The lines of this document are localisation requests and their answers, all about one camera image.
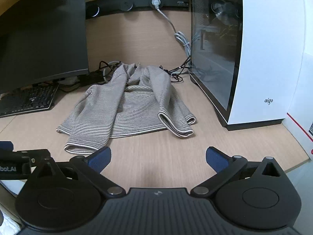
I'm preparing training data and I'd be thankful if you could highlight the black computer monitor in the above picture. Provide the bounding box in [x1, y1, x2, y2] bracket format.
[0, 0, 90, 95]

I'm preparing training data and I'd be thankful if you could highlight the white textured cloth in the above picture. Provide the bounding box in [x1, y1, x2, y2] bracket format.
[0, 209, 25, 235]

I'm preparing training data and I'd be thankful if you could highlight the striped long-sleeve shirt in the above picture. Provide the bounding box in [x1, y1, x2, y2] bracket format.
[56, 63, 197, 155]

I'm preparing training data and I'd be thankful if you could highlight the black tablet screen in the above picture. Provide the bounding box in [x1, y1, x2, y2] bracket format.
[189, 0, 307, 131]

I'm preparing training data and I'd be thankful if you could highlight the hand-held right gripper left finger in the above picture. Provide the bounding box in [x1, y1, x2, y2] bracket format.
[28, 147, 126, 197]

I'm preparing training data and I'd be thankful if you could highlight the white box with red stripe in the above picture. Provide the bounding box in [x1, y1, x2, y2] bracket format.
[286, 51, 313, 162]

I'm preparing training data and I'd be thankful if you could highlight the black keyboard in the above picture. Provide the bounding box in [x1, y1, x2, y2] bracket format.
[0, 83, 60, 118]

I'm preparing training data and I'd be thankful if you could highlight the black cable bundle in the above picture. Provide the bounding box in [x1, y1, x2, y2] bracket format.
[160, 56, 192, 84]

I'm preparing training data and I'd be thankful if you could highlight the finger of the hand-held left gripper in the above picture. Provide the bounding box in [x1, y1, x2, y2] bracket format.
[0, 141, 52, 163]

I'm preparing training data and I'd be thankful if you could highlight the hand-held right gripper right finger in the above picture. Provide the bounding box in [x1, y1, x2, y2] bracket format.
[190, 146, 285, 197]

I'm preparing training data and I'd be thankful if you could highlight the white power cable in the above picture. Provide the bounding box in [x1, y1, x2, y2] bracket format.
[151, 0, 192, 61]

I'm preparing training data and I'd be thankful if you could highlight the black socket rail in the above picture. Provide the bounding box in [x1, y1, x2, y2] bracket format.
[85, 0, 190, 20]

